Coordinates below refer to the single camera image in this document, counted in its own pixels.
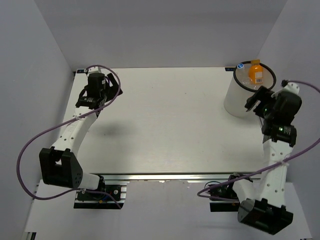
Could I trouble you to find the black XDOF label right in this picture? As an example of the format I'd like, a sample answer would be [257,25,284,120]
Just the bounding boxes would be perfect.
[224,67,236,72]

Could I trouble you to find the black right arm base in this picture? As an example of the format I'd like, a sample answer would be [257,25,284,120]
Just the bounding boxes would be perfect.
[205,183,256,213]

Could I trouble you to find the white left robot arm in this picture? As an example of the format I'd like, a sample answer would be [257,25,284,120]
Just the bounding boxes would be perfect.
[39,71,122,200]

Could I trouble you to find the black xdof label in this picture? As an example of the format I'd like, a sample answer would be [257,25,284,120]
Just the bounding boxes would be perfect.
[76,69,87,74]
[224,67,236,72]

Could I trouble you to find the orange juice bottle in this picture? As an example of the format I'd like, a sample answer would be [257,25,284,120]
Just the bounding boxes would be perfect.
[248,59,263,85]

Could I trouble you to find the clear bottle blue Pocari cap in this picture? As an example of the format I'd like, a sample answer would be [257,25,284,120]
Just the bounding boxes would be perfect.
[235,63,251,86]

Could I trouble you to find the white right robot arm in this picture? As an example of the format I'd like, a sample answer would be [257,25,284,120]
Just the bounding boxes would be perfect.
[225,83,302,235]

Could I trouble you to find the aluminium table rail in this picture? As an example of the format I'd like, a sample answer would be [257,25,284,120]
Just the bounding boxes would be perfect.
[98,173,232,183]

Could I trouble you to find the black XDOF label left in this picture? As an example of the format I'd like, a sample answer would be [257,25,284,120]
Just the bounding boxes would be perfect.
[76,69,87,74]

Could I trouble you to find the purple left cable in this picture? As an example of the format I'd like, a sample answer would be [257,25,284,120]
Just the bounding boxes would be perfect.
[16,64,123,209]

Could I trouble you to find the white bin black rim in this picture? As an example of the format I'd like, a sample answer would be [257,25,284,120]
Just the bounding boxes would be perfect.
[223,60,277,118]

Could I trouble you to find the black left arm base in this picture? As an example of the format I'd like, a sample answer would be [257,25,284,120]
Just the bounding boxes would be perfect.
[73,175,128,210]

